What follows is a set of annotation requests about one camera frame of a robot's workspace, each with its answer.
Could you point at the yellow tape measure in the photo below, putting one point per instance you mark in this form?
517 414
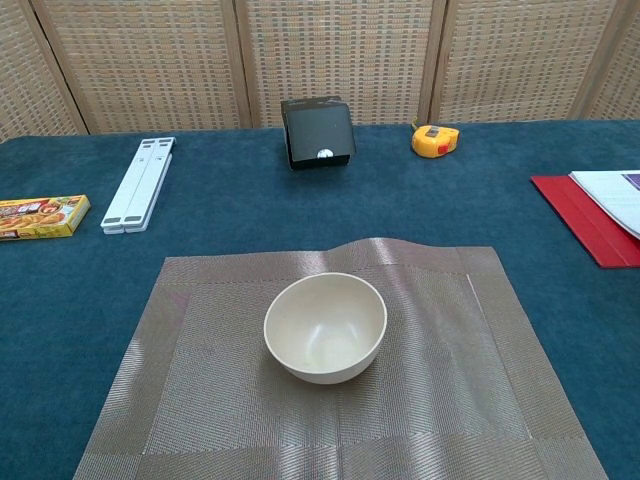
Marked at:
432 141

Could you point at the beige bowl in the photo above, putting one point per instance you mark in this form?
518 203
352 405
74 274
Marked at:
325 330

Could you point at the yellow curry roux box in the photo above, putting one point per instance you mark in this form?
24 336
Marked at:
42 216

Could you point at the blue felt table cover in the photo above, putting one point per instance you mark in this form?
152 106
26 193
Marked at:
250 210

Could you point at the white spiral notebook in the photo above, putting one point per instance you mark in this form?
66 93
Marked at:
612 195

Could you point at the white folding stand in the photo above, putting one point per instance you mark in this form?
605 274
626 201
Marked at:
137 187

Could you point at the red folder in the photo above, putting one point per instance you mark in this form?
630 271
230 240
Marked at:
585 220

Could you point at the grey-brown woven placemat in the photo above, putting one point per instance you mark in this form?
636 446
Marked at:
440 380

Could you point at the black product box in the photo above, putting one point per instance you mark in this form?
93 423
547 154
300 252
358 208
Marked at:
317 132

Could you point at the woven bamboo folding screen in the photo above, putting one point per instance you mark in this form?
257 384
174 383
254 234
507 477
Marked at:
325 55

